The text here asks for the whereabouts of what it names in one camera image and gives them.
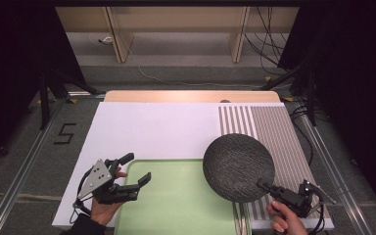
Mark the person's left hand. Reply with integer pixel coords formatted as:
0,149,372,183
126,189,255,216
90,167,129,227

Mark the white floor cable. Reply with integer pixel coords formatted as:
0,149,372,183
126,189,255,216
89,32,265,90

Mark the black cable beside table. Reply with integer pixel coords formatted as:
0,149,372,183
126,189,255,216
289,105,315,166

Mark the left hand-held gripper cable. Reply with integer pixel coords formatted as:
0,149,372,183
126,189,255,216
68,194,92,224

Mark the right hand-held gripper cable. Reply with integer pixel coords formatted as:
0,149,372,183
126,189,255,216
307,200,328,235

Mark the bundle of black cables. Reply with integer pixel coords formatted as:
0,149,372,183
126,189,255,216
244,6,290,76

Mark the black metal stand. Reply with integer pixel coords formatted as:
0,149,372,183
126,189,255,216
260,60,318,127
36,63,106,131

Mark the black curtain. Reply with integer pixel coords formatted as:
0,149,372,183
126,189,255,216
0,4,88,167
276,4,376,223

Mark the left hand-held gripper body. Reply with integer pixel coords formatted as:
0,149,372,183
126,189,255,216
77,159,141,205

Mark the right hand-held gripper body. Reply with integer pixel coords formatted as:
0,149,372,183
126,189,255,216
269,179,336,219

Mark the light wooden shelf unit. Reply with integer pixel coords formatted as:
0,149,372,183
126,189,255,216
57,6,300,65

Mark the hand-held gripper cable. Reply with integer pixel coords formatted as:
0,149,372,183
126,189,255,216
307,200,328,235
68,194,92,224

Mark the white foam board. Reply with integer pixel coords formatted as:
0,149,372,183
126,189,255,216
52,101,335,231

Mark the grey striped placemat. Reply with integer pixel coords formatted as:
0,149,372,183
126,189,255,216
217,105,331,221

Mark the person's right hand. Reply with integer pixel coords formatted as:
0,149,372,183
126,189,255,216
266,200,308,235

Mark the green plastic tray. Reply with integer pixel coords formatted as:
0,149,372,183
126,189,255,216
113,158,253,235

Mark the aluminium floor rail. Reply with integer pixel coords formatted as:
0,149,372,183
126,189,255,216
298,111,373,235
0,97,69,235

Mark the black textured round plate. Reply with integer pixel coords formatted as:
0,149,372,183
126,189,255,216
203,132,276,204

